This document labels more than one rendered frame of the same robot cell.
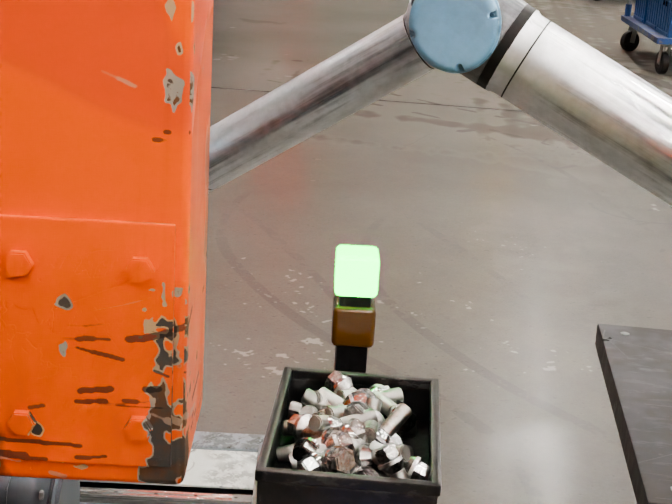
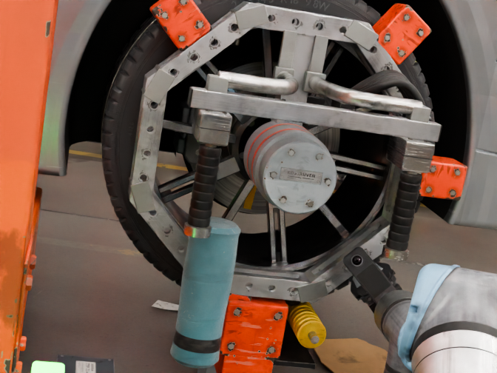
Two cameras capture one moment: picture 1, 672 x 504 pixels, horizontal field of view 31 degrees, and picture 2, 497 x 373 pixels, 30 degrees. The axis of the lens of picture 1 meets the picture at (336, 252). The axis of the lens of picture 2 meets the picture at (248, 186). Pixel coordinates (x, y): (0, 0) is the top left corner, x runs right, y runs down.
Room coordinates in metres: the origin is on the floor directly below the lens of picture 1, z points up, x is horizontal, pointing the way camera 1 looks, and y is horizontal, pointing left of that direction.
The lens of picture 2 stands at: (1.09, -1.10, 1.16)
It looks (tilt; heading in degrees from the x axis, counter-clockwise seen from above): 12 degrees down; 80
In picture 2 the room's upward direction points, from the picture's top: 10 degrees clockwise
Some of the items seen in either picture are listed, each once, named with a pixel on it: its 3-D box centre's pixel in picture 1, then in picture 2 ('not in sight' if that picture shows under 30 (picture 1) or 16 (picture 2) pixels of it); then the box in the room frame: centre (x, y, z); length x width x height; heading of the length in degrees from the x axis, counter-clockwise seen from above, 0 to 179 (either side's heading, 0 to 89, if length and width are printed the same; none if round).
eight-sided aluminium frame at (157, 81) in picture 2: not in sight; (280, 156); (1.45, 0.58, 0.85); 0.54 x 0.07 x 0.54; 1
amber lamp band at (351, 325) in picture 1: (353, 320); not in sight; (1.08, -0.02, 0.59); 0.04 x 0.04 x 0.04; 1
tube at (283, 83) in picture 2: not in sight; (256, 60); (1.35, 0.45, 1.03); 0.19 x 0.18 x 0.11; 91
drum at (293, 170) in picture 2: not in sight; (288, 164); (1.45, 0.51, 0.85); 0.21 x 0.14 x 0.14; 91
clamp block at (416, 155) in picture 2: not in sight; (410, 151); (1.62, 0.38, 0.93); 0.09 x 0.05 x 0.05; 91
